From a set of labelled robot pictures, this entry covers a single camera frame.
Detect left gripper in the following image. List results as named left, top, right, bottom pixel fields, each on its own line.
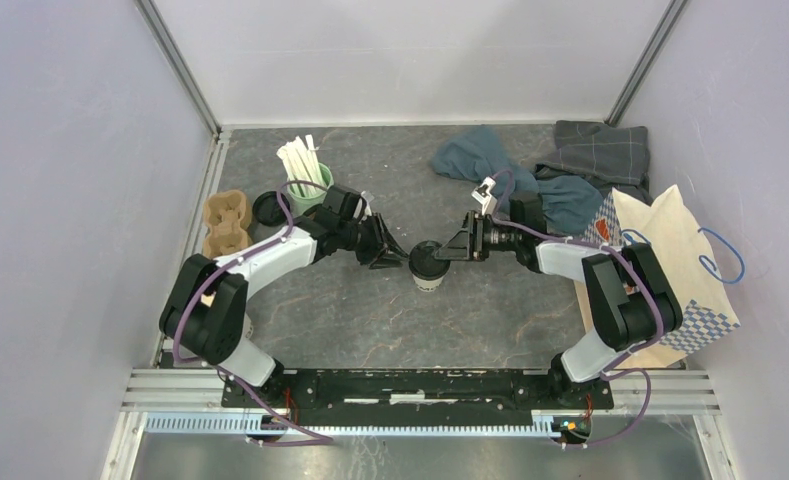
left=338, top=215, right=409, bottom=272

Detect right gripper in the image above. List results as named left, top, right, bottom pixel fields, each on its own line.
left=435, top=212, right=520, bottom=264

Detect black plastic cup lid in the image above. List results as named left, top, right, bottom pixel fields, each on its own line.
left=408, top=240, right=450, bottom=281

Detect white paper coffee cup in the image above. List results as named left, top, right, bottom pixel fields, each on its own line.
left=412, top=274, right=444, bottom=292

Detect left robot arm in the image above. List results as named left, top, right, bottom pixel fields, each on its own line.
left=158, top=185, right=408, bottom=408

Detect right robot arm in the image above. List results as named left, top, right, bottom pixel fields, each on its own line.
left=431, top=192, right=683, bottom=408

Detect paper takeout bag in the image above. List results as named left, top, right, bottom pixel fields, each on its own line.
left=582, top=185, right=743, bottom=369

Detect green straw holder can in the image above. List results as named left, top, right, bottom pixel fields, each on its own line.
left=285, top=164, right=334, bottom=216

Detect blue cloth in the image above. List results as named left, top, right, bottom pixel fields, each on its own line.
left=430, top=126, right=603, bottom=235

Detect white wrapped straws bundle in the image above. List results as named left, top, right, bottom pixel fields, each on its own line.
left=276, top=134, right=322, bottom=186

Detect cardboard cup carrier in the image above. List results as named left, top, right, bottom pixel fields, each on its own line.
left=202, top=189, right=253, bottom=259

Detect stack of paper cups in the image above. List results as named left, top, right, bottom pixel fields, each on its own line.
left=242, top=315, right=254, bottom=341

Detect grey plaid cloth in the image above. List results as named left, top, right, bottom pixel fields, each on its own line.
left=534, top=121, right=652, bottom=203

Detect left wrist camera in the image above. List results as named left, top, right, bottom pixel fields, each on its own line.
left=359, top=191, right=374, bottom=218

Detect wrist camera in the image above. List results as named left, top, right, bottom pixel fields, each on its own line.
left=471, top=177, right=498, bottom=215
left=359, top=191, right=374, bottom=218

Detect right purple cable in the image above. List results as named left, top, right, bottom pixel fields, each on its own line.
left=493, top=168, right=667, bottom=450

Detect purple cable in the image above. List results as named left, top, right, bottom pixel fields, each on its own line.
left=170, top=180, right=337, bottom=447
left=493, top=168, right=667, bottom=450

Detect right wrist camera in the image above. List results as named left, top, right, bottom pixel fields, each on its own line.
left=471, top=177, right=498, bottom=215

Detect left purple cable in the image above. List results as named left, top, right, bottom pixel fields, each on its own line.
left=170, top=180, right=337, bottom=447

